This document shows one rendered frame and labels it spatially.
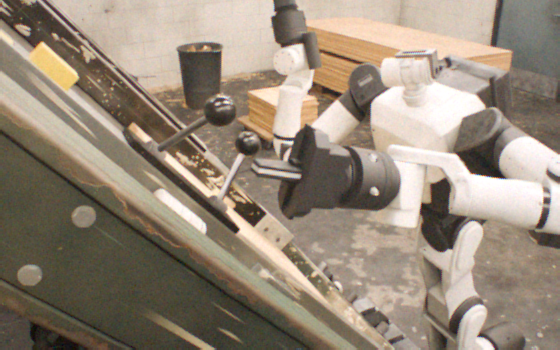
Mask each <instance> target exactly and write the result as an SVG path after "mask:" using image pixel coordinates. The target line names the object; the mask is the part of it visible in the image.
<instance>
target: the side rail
mask: <svg viewBox="0 0 560 350"><path fill-rule="evenodd" d="M0 306H1V307H3V308H5V309H6V310H9V311H11V312H12V313H14V314H17V315H19V316H22V317H25V318H26V319H28V320H30V321H32V322H34V323H36V324H38V325H40V326H42V327H44V328H46V329H48V330H50V331H52V332H53V333H56V334H58V335H60V336H61V337H64V338H66V339H68V340H69V341H72V342H74V343H77V344H80V345H82V346H84V347H85V348H88V349H90V350H359V349H358V348H355V347H354V346H353V345H351V344H350V343H349V342H348V341H346V340H345V339H343V338H342V337H341V336H339V335H338V334H336V333H335V332H334V331H333V330H331V329H330V328H329V327H327V326H325V325H323V323H322V322H321V321H319V320H318V319H317V318H314V317H313V316H311V315H310V314H309V313H308V312H307V311H306V310H305V309H303V308H301V307H299V306H298V305H297V304H296V303H294V302H293V301H292V300H290V299H289V297H286V296H285V295H284V294H282V293H281V292H280V291H278V290H277V289H276V288H274V287H273V286H272V285H271V284H269V283H267V282H266V281H265V280H264V279H262V278H261V277H260V276H259V275H257V274H256V273H255V272H253V271H252V270H251V269H249V268H248V267H247V266H244V265H243V264H242V263H240V261H239V260H237V259H236V258H235V257H234V256H232V255H231V254H230V253H228V252H227V251H226V250H225V249H223V248H222V247H221V246H219V245H218V244H215V243H214V241H213V240H211V239H210V238H209V237H207V236H206V235H205V234H203V233H202V232H201V231H200V230H198V229H197V228H196V227H194V226H193V225H192V224H191V223H190V222H189V221H188V220H186V219H185V218H184V217H182V216H181V215H178V214H177V213H176V212H175V211H173V209H172V208H170V207H169V206H168V205H166V204H165V203H164V202H163V201H161V200H160V199H159V198H157V196H156V195H154V194H153V193H152V192H151V191H149V190H148V189H145V188H144V186H142V185H141V184H140V183H139V182H137V181H136V180H135V179H133V178H132V176H130V175H129V174H128V173H127V172H125V171H124V170H123V169H122V168H120V167H119V166H117V165H116V164H115V163H113V162H112V160H110V159H109V158H108V157H107V156H105V155H104V154H103V153H102V152H100V151H98V150H97V149H96V148H95V147H94V146H93V145H92V144H90V143H89V142H88V141H87V140H86V139H84V138H82V137H81V135H79V134H78V133H77V132H75V131H74V129H73V128H71V127H69V126H67V124H66V123H64V122H63V121H62V120H61V119H60V118H59V117H56V116H55V114H53V113H52V112H51V111H50V110H49V109H48V108H45V107H44V105H42V104H41V103H40V102H39V101H38V100H36V99H34V98H33V96H31V95H30V94H29V93H28V92H26V91H25V90H23V88H22V87H20V86H19V85H18V84H16V83H15V82H14V81H13V80H12V79H11V78H10V77H9V78H8V76H7V75H5V74H4V72H2V71H0Z"/></svg>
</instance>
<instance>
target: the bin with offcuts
mask: <svg viewBox="0 0 560 350"><path fill-rule="evenodd" d="M223 48H224V45H222V44H218V43H214V42H195V43H188V44H183V45H179V46H178V47H177V54H178V58H179V64H180V69H181V75H182V86H183V92H184V98H185V103H186V105H187V106H189V107H190V108H194V109H204V106H205V103H206V102H207V100H208V99H209V98H210V97H212V96H214V95H215V94H220V87H221V64H222V54H223Z"/></svg>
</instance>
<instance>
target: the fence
mask: <svg viewBox="0 0 560 350"><path fill-rule="evenodd" d="M0 30H1V32H3V33H4V34H5V36H6V35H7V34H6V33H5V32H4V31H3V30H2V29H0ZM7 36H8V37H9V38H10V40H12V41H13V45H12V44H11V43H9V42H8V41H7V40H6V39H5V38H4V37H2V36H1V35H0V71H2V72H4V74H5V75H7V76H8V78H9V77H10V78H11V79H12V80H13V81H14V82H15V83H16V84H18V85H19V86H20V87H22V88H23V90H25V91H26V92H28V93H29V94H30V95H31V96H33V98H34V99H36V100H38V101H39V102H40V103H41V104H42V105H44V107H45V108H48V109H49V110H50V111H51V112H52V113H53V114H55V116H56V117H59V118H60V119H61V120H62V121H63V122H64V123H66V124H67V126H69V127H71V128H73V129H74V131H75V132H77V133H78V134H79V135H81V137H82V138H84V139H86V140H87V141H88V142H89V143H90V144H92V145H93V146H94V147H95V148H96V149H97V150H98V151H100V152H102V153H103V154H104V155H105V156H107V157H108V158H109V159H110V160H112V162H113V163H115V164H116V165H117V166H119V167H120V168H122V169H123V170H124V171H125V172H127V173H128V174H129V175H130V176H132V178H133V179H135V180H136V181H137V182H139V183H140V184H141V185H142V186H144V188H145V189H148V190H149V191H151V192H152V193H154V192H155V191H156V190H161V189H162V190H165V191H167V192H168V193H170V194H171V196H172V197H174V198H175V199H176V200H177V201H179V202H180V203H181V204H182V205H184V206H185V207H186V208H188V209H189V211H190V212H192V213H193V214H194V215H195V216H197V217H198V218H199V219H201V220H202V221H203V222H204V223H205V224H206V233H205V235H206V236H207V237H209V238H210V239H211V240H213V241H214V243H215V244H218V245H219V246H221V247H222V248H223V249H225V250H226V251H227V252H228V253H230V254H231V255H232V256H234V257H235V258H236V259H237V260H239V261H240V263H242V264H243V265H244V266H247V267H248V268H249V269H251V268H252V267H254V266H255V265H256V264H257V263H260V264H261V265H262V266H264V267H265V268H266V269H268V270H269V271H270V272H271V273H273V274H274V275H275V276H276V277H278V278H279V279H280V280H281V281H283V282H284V283H286V285H287V286H288V287H289V289H290V291H291V292H292V293H293V294H294V296H297V298H296V299H295V301H294V303H296V304H297V305H298V306H299V307H301V308H303V309H305V310H306V311H307V312H308V313H309V314H310V315H311V316H313V317H314V318H317V319H318V320H319V321H321V322H322V323H323V325H325V326H327V327H329V328H330V329H331V330H333V331H334V332H335V333H336V334H338V335H339V336H341V337H342V338H343V339H345V340H346V341H348V342H349V343H350V344H351V345H353V346H354V347H355V348H358V349H359V350H385V349H383V347H382V346H381V345H379V344H378V343H376V342H375V341H374V340H373V339H372V338H371V337H368V336H367V335H366V334H365V333H364V332H363V331H362V330H360V329H358V328H357V327H356V326H355V325H354V324H353V323H352V322H350V321H349V320H347V319H346V318H345V317H344V316H342V315H341V314H340V313H339V312H337V311H336V310H335V309H334V308H333V307H331V306H330V305H328V304H327V303H326V302H325V301H324V300H323V299H321V298H320V297H319V296H318V295H317V294H316V295H315V294H314V293H313V292H312V291H311V290H310V289H309V288H308V287H307V286H306V285H304V284H303V283H301V282H300V281H298V280H297V279H296V278H295V277H293V276H292V275H291V274H290V272H288V271H287V270H286V269H285V268H282V267H281V266H280V265H279V264H278V263H276V262H275V261H274V260H273V259H271V258H270V257H269V256H268V255H267V254H265V253H264V251H263V250H260V249H259V248H258V247H257V246H256V245H254V244H253V243H252V242H251V241H250V240H248V239H247V238H246V237H245V236H243V235H242V234H241V233H240V232H239V231H238V232H237V233H236V234H235V233H234V232H233V231H232V230H230V229H229V228H228V227H227V226H225V225H224V224H223V223H221V222H219V221H218V220H217V219H216V218H214V217H213V216H212V215H211V214H210V213H209V212H208V211H207V210H206V209H204V208H203V207H202V206H201V205H200V204H198V203H197V202H196V201H195V200H193V199H192V198H191V197H190V196H189V195H187V193H185V192H183V191H182V190H181V189H180V188H178V187H177V186H176V185H175V184H174V183H172V182H171V181H170V179H168V178H167V177H166V176H165V175H164V174H162V173H161V172H160V171H159V170H157V169H156V168H155V167H154V166H152V165H151V164H150V163H149V162H147V161H146V160H145V159H144V158H143V157H142V156H141V155H140V154H139V153H137V152H136V151H135V150H134V149H132V148H131V147H130V146H129V145H128V143H127V141H126V140H125V138H124V136H123V133H122V132H120V131H118V130H117V129H116V128H115V126H113V125H112V124H111V123H110V122H109V121H107V119H105V118H104V117H102V116H101V115H100V114H99V113H98V112H97V111H96V110H95V109H94V108H93V109H92V107H91V106H90V105H89V104H87V103H86V102H85V100H84V99H81V98H80V97H79V96H78V95H77V94H76V93H75V92H74V91H72V90H71V89H69V90H68V91H66V90H64V89H63V88H62V87H61V86H60V85H59V84H58V83H56V82H54V80H53V79H52V78H50V77H49V75H47V74H45V73H44V71H43V70H41V69H40V68H38V66H36V65H35V64H34V62H31V61H30V60H29V54H30V53H28V52H27V51H26V50H25V49H24V48H23V47H21V46H20V45H19V44H18V43H17V42H16V41H14V40H13V39H12V38H11V37H10V36H9V35H7Z"/></svg>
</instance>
